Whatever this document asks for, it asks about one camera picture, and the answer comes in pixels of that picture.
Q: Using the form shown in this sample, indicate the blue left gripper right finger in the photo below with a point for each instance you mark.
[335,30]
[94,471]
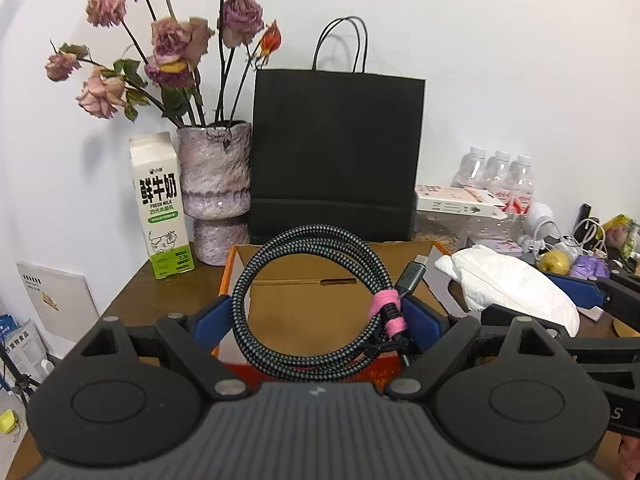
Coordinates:
[425,325]

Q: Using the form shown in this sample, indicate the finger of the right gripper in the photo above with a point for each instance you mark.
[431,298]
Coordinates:
[618,294]
[496,321]

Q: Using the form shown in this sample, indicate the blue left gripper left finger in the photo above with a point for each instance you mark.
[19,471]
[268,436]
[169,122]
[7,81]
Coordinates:
[210,324]

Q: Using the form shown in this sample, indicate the white cloth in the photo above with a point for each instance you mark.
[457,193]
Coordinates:
[487,278]

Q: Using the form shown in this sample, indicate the purple tissue pack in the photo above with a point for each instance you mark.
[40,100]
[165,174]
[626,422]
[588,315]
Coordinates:
[586,267]

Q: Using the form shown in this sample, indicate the white tin box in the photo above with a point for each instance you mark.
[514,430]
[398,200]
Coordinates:
[503,247]

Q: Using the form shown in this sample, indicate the green yellow pear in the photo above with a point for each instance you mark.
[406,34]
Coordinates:
[555,262]

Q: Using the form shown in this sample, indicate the white green milk carton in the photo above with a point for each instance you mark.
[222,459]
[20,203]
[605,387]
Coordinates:
[156,177]

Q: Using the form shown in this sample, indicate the clear plastic food container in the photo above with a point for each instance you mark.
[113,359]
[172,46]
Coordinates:
[457,231]

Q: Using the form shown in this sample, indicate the red cardboard box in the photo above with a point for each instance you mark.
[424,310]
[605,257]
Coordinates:
[305,305]

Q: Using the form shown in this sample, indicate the white flat long box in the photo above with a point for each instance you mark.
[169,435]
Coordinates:
[470,202]

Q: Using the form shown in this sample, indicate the water bottle right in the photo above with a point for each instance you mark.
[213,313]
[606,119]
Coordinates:
[520,185]

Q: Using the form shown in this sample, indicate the water bottle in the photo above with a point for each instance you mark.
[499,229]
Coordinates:
[520,185]
[471,170]
[496,171]

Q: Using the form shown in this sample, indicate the water bottle middle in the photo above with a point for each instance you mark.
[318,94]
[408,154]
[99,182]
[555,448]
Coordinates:
[496,171]

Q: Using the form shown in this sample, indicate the water bottle left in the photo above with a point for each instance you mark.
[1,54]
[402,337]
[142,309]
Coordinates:
[471,170]

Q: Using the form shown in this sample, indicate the black paper bag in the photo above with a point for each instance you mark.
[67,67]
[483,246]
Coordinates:
[340,148]

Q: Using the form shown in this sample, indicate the dried pink roses bouquet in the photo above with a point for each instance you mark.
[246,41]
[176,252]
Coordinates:
[168,77]

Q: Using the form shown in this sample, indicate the white charger with cables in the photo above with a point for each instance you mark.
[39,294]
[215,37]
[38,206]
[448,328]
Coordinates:
[541,234]

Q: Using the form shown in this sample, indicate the white booklet by wall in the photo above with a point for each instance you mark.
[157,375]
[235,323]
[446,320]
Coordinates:
[61,299]

